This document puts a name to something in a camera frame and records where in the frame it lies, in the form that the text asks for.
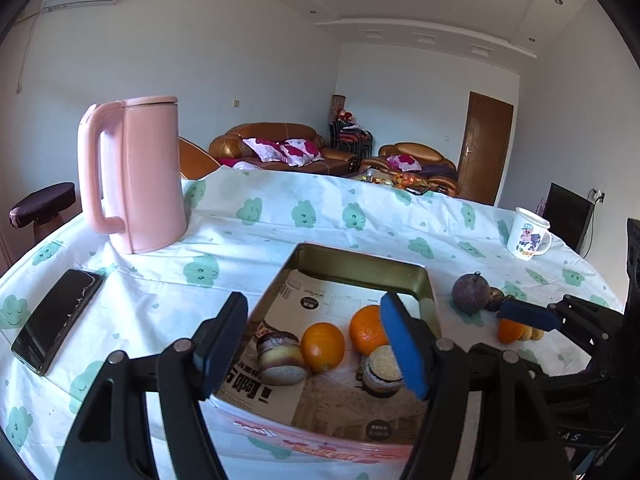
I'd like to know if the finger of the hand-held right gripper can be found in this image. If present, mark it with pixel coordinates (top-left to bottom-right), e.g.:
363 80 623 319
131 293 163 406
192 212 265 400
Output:
497 294 627 358

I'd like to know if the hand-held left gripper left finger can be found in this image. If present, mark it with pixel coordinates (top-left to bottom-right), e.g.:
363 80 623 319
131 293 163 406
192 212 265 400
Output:
54 291 249 480

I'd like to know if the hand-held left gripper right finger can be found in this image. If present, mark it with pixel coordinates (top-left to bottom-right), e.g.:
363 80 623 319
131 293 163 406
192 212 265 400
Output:
380 291 572 480

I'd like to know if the small orange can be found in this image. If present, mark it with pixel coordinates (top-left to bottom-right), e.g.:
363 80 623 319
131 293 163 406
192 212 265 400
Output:
497 317 527 345

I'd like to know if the rectangular metal tin box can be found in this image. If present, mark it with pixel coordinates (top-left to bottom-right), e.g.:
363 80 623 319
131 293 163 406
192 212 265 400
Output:
209 242 444 468

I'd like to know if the striped toy macaron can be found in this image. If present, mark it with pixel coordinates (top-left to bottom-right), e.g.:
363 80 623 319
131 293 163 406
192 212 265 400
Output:
256 331 307 387
361 345 405 399

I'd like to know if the purple passion fruit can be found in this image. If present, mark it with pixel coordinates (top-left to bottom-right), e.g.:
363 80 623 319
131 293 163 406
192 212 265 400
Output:
451 271 490 316

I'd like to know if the printed paper sheet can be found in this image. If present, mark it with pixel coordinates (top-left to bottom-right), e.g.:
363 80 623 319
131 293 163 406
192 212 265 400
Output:
234 270 432 447

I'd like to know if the white printed mug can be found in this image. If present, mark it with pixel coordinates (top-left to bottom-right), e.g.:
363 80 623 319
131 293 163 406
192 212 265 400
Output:
506 207 553 264

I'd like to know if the black chair back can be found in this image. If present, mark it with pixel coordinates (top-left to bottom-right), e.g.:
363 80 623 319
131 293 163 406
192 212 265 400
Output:
542 182 591 254

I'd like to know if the white cloud-print tablecloth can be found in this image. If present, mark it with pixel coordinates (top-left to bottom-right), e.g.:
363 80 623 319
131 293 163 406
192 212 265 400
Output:
0 167 628 480

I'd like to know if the coffee table with snacks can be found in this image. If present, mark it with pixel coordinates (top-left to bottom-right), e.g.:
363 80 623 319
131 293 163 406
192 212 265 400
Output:
349 169 432 196

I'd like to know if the black smartphone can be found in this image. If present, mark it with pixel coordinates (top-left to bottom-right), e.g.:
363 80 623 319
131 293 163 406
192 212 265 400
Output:
11 268 107 378

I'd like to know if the brown wooden door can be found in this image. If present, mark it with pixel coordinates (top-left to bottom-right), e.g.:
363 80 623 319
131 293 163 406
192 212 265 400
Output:
457 91 515 206

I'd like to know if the pink electric kettle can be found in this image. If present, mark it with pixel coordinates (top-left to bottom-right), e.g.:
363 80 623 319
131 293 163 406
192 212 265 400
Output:
77 95 190 256

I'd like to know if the small brown leather sofa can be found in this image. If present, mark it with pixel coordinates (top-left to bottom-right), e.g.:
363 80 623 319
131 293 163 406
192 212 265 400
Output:
360 142 459 197

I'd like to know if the large brown leather sofa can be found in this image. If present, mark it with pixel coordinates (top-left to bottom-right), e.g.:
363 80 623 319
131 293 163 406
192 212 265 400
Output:
208 122 360 177

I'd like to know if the stack of dark chairs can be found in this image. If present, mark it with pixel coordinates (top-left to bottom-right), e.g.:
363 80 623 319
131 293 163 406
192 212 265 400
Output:
328 119 374 159

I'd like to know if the dark round stool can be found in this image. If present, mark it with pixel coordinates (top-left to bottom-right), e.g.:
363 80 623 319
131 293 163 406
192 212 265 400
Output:
9 182 77 244

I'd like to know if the air conditioner pipe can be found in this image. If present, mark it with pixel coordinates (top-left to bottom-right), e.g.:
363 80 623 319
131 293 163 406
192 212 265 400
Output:
16 9 42 94

